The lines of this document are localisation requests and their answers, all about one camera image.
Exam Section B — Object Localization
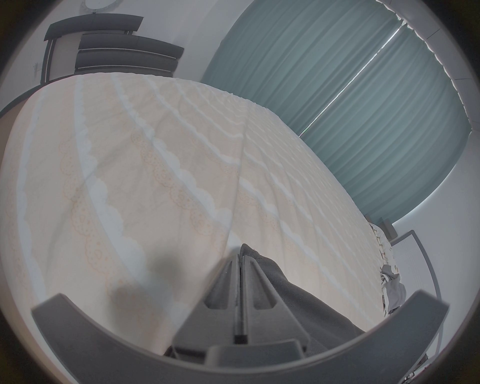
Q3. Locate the blue-green curtain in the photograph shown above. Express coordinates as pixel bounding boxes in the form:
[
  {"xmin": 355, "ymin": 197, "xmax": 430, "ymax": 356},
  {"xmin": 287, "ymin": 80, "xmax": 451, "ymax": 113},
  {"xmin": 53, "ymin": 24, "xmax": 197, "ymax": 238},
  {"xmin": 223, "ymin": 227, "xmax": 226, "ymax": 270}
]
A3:
[
  {"xmin": 200, "ymin": 0, "xmax": 404, "ymax": 138},
  {"xmin": 300, "ymin": 19, "xmax": 472, "ymax": 225}
]

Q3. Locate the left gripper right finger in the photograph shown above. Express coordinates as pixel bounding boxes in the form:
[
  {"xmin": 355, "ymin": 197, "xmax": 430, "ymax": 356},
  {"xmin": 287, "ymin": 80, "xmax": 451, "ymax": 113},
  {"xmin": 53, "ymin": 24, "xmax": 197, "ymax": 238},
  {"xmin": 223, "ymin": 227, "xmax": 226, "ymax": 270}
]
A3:
[{"xmin": 242, "ymin": 255, "xmax": 310, "ymax": 352}]

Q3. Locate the white printed pillow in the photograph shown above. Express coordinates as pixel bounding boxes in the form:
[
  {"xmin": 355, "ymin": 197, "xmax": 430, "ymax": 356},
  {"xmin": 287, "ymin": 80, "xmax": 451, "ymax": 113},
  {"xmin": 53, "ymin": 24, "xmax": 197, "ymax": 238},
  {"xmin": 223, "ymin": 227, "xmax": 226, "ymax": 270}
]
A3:
[{"xmin": 369, "ymin": 223, "xmax": 398, "ymax": 271}]

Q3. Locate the bed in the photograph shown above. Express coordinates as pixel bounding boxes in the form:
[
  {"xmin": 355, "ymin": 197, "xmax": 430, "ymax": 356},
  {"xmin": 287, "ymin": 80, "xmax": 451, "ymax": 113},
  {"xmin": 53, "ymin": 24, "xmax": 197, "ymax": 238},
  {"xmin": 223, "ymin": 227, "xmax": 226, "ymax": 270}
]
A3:
[{"xmin": 0, "ymin": 73, "xmax": 442, "ymax": 357}]

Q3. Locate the black chest of drawers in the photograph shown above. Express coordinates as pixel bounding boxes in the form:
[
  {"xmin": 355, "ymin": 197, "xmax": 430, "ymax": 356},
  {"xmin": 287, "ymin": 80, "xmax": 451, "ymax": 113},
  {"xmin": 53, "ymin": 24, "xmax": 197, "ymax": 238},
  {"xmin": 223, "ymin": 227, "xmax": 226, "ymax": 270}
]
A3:
[{"xmin": 41, "ymin": 14, "xmax": 185, "ymax": 84}]

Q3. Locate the grey bedside table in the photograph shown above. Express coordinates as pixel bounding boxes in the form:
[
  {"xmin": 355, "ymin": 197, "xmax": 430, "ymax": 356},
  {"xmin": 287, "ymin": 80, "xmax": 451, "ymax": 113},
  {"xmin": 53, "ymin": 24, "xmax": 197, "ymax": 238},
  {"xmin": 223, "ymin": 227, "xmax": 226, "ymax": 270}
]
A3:
[{"xmin": 365, "ymin": 215, "xmax": 398, "ymax": 239}]

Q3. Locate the black T-shirt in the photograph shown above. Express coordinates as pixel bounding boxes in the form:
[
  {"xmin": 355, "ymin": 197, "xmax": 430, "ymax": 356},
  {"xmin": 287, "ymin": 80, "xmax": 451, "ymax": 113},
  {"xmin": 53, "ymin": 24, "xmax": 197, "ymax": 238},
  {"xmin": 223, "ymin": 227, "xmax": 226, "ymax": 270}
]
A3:
[{"xmin": 240, "ymin": 244, "xmax": 367, "ymax": 354}]

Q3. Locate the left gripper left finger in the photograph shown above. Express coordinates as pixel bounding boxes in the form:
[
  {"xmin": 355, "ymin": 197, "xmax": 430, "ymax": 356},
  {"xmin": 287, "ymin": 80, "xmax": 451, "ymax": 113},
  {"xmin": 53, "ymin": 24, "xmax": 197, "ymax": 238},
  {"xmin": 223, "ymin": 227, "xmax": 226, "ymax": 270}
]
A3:
[{"xmin": 174, "ymin": 255, "xmax": 241, "ymax": 355}]

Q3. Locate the grey and white garment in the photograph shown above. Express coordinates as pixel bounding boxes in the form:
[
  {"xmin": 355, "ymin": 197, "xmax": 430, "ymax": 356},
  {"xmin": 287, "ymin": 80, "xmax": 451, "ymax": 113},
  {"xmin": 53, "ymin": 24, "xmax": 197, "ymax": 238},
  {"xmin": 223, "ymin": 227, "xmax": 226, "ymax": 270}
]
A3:
[{"xmin": 380, "ymin": 264, "xmax": 408, "ymax": 314}]

